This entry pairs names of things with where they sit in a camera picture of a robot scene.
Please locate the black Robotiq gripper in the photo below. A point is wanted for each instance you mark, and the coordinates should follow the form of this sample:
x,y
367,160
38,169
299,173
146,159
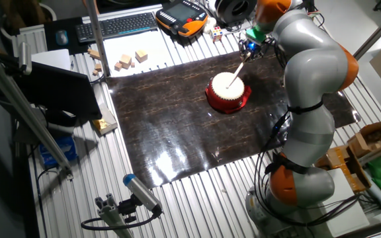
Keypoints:
x,y
256,49

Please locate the light wooden drumstick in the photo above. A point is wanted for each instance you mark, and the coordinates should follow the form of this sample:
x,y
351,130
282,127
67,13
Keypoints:
x,y
235,76

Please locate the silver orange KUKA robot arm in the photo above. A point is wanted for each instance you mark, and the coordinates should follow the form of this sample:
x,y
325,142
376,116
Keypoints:
x,y
313,66

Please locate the red drum with white head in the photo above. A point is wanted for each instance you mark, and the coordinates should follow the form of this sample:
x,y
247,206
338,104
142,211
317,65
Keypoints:
x,y
225,97

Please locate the Rubik's cube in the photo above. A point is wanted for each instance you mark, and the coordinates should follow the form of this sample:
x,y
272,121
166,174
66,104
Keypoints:
x,y
217,33

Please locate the black filament spool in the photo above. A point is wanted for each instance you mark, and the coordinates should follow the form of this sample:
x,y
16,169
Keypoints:
x,y
235,11

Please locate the white round toy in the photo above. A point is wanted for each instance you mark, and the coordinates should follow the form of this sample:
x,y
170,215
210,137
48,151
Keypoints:
x,y
209,24

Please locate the orange black teach pendant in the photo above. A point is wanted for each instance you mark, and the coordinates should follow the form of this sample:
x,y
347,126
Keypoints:
x,y
182,16

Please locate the white paper sheet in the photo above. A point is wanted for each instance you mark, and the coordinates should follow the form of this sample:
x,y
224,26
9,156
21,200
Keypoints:
x,y
151,43

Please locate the dark marble pattern mat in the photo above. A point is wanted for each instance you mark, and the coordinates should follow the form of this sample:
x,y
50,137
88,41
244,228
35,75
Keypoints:
x,y
177,125

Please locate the large wooden cube block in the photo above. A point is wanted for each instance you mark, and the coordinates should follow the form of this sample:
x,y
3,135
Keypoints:
x,y
141,56
125,61

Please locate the small wooden cube block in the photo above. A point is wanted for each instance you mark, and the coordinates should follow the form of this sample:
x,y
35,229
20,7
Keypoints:
x,y
98,67
95,72
118,66

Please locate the black computer keyboard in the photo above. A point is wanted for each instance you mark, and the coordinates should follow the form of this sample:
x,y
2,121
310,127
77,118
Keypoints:
x,y
117,26

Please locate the yellow cardboard box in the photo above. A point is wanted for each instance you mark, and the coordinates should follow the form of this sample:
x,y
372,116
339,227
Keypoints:
x,y
342,162

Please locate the open brown cardboard box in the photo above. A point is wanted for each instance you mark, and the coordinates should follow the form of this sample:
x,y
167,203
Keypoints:
x,y
372,137

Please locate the flat wooden block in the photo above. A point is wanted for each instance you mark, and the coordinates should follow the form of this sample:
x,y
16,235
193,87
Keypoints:
x,y
94,54

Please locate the gold foil box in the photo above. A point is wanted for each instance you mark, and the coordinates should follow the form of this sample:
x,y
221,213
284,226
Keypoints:
x,y
106,122

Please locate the black mouse pad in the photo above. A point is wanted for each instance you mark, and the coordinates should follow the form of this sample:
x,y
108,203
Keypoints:
x,y
78,48

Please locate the white square box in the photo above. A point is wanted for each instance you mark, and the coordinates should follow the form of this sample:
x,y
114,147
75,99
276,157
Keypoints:
x,y
346,205

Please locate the blue computer mouse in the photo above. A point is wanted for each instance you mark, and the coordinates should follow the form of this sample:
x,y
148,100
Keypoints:
x,y
61,37

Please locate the black laptop screen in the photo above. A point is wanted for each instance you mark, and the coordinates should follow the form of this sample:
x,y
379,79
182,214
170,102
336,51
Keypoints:
x,y
61,92

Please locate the white flat box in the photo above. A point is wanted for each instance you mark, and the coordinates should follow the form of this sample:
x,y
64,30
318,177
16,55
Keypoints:
x,y
53,59

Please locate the white rimmed bin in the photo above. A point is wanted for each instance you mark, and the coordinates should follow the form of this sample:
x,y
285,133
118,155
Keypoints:
x,y
50,10

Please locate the blue tissue pack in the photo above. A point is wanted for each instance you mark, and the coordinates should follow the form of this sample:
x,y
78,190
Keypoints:
x,y
58,152

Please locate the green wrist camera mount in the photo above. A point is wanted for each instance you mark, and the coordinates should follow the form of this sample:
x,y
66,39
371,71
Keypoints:
x,y
255,34

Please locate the aluminium frame post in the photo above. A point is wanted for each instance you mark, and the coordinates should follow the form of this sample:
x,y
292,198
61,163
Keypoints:
x,y
97,36

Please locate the silver camera with blue tip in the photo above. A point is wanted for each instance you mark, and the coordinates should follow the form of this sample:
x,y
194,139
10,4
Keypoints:
x,y
141,191

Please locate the aluminium camera mount profile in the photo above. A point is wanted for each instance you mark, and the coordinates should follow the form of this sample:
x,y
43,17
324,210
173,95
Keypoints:
x,y
111,215

